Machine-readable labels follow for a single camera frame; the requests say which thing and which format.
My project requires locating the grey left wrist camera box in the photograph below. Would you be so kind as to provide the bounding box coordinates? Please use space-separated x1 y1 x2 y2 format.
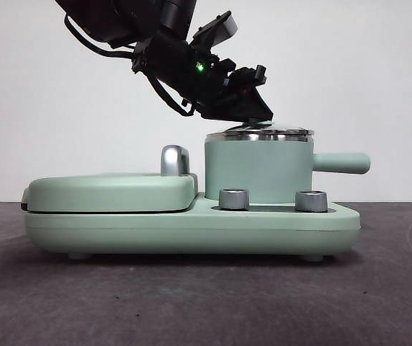
193 10 238 51

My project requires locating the chrome griddle cover handle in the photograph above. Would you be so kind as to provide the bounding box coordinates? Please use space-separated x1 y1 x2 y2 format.
160 144 192 178

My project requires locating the silver control knob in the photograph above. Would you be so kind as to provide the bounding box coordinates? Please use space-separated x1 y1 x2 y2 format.
295 190 328 213
218 188 251 210

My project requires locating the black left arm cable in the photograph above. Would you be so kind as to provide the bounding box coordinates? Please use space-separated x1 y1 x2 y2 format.
63 14 196 117

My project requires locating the mint green breakfast maker base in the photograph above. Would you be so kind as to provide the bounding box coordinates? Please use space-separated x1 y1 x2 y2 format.
24 192 362 262

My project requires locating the mint green pot with handle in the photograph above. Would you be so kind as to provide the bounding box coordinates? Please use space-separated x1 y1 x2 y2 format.
204 135 372 205

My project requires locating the glass pot lid green knob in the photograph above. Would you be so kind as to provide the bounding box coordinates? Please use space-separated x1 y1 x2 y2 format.
205 117 314 138

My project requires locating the mint green griddle cover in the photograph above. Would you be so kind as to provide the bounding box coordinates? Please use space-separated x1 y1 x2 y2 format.
21 172 200 213

